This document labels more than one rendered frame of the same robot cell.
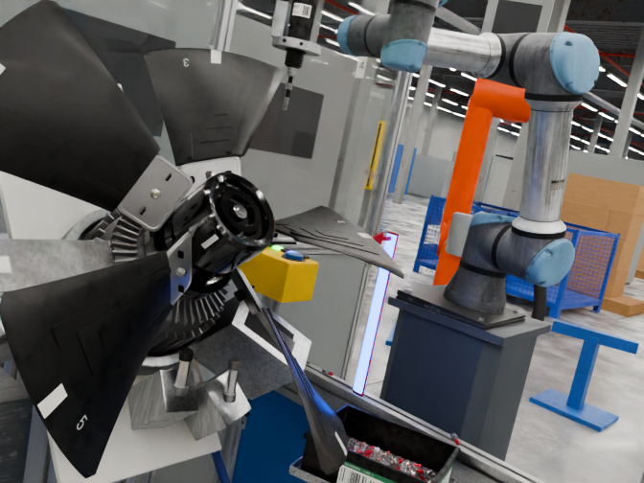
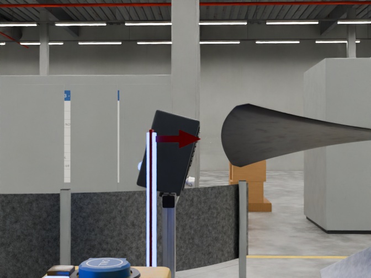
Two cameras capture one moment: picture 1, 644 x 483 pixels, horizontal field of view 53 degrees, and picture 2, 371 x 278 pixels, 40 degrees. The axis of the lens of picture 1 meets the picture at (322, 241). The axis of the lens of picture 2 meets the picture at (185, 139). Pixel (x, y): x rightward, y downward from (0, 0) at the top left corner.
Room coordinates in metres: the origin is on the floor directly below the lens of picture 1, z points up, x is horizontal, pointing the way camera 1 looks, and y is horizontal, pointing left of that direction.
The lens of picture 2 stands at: (1.58, 0.41, 1.18)
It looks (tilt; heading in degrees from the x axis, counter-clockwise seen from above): 0 degrees down; 232
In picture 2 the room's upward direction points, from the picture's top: straight up
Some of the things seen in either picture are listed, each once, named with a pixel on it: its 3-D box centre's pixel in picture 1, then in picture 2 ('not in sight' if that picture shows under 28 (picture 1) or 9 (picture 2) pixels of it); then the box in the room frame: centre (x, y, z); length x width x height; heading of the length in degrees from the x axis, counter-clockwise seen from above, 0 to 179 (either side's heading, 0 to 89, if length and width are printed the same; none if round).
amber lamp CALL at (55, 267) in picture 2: not in sight; (61, 271); (1.41, 0.03, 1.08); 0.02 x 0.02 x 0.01; 50
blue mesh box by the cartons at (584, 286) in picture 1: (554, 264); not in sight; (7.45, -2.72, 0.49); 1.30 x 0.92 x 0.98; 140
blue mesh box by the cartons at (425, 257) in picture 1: (474, 241); not in sight; (8.06, -1.90, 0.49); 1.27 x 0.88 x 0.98; 140
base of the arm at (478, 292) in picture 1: (478, 284); not in sight; (1.56, -0.40, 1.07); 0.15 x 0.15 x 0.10
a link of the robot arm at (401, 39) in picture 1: (401, 36); not in sight; (1.17, -0.06, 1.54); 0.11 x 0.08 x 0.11; 34
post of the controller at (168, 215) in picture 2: not in sight; (168, 236); (0.89, -0.55, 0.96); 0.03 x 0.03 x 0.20; 50
